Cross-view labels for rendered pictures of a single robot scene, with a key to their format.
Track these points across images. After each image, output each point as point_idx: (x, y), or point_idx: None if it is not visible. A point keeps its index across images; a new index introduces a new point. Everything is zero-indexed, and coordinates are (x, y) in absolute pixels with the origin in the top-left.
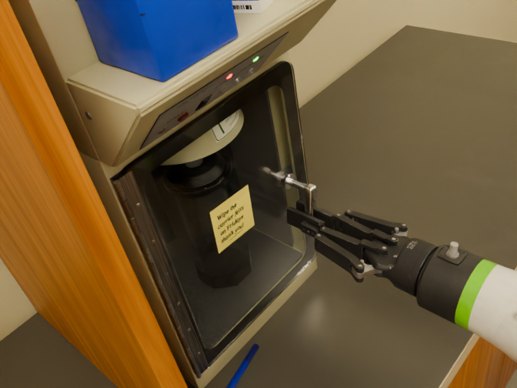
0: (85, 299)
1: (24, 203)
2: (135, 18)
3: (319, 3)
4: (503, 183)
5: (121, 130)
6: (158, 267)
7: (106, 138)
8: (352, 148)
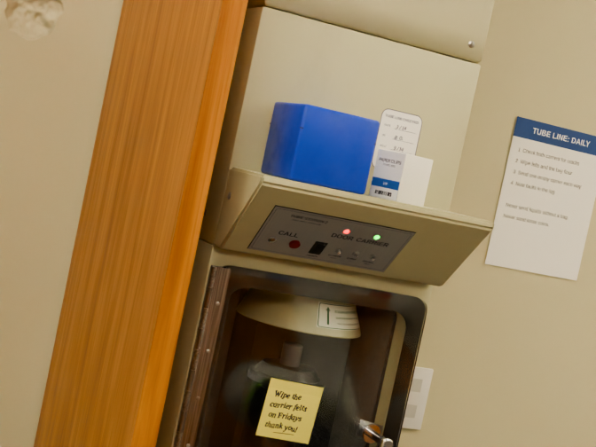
0: (121, 360)
1: (141, 241)
2: (296, 129)
3: (450, 223)
4: None
5: (244, 200)
6: (195, 381)
7: (231, 214)
8: None
